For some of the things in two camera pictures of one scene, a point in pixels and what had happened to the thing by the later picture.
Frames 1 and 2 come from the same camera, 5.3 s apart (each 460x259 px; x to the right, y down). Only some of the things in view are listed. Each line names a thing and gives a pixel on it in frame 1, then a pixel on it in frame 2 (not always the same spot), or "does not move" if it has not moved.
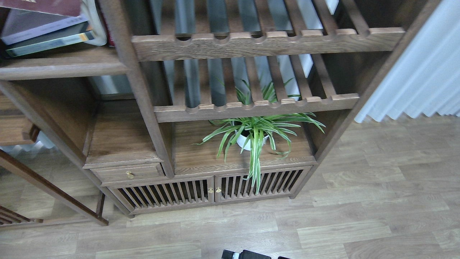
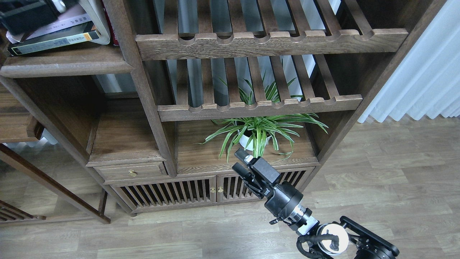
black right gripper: (246, 254) -> (281, 198)
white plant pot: (241, 140) does not move
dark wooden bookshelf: (197, 104) does not move
